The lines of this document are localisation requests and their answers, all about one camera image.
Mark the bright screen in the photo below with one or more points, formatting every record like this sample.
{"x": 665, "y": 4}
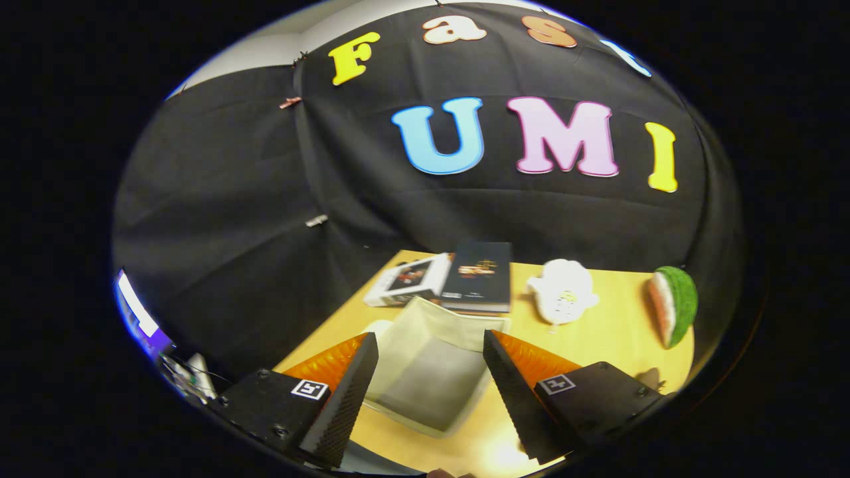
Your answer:
{"x": 136, "y": 309}

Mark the pink clip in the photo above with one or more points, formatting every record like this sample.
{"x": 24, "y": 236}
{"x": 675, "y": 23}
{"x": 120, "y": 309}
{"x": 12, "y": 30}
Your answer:
{"x": 290, "y": 102}

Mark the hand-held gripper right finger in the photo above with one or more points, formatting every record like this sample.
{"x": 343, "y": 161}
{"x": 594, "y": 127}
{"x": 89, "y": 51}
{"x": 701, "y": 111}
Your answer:
{"x": 518, "y": 398}

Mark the grey fabric storage box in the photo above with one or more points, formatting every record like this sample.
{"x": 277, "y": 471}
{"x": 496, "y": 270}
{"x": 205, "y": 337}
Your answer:
{"x": 425, "y": 378}

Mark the silver clip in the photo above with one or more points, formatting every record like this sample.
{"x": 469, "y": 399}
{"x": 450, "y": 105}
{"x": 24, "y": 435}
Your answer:
{"x": 317, "y": 220}

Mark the white plush toy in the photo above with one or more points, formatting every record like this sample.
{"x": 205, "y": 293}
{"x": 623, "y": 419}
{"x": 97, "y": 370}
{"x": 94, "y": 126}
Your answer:
{"x": 564, "y": 285}

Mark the black backdrop cloth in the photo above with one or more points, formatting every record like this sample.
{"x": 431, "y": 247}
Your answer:
{"x": 232, "y": 199}

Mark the white picture book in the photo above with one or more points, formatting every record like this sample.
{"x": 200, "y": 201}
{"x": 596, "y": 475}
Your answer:
{"x": 405, "y": 279}

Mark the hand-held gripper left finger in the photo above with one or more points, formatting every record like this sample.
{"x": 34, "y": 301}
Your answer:
{"x": 345, "y": 405}

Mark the black hardcover book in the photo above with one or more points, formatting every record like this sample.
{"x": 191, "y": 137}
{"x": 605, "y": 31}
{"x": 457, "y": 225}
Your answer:
{"x": 478, "y": 285}

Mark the watermelon slice plush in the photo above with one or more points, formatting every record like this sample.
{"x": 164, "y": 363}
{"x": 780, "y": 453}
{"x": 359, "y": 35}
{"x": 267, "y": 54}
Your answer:
{"x": 680, "y": 302}

